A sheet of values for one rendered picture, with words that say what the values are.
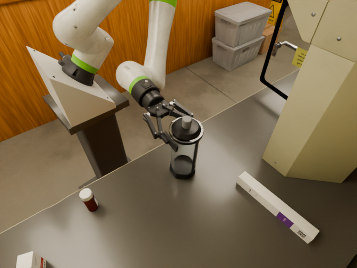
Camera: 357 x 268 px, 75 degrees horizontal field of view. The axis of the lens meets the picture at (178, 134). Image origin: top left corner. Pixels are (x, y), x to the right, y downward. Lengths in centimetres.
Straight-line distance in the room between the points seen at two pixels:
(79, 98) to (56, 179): 125
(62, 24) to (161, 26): 37
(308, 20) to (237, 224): 61
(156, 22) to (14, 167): 189
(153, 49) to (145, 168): 48
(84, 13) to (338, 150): 98
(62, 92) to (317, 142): 93
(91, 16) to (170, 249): 84
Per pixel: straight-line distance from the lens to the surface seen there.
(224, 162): 93
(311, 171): 96
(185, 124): 68
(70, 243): 85
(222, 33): 317
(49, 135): 262
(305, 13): 70
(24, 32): 234
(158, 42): 102
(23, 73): 246
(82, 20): 100
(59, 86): 103
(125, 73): 89
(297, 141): 84
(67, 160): 232
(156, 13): 105
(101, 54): 115
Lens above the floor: 168
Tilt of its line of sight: 47 degrees down
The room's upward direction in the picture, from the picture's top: straight up
